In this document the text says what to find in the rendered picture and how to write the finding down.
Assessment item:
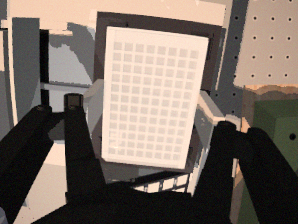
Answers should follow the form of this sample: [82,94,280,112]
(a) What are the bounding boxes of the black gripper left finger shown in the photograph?
[0,79,121,224]

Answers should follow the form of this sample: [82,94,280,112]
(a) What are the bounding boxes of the white well plate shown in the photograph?
[102,27,208,169]

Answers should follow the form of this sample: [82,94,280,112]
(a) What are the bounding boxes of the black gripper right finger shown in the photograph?
[182,90,298,224]

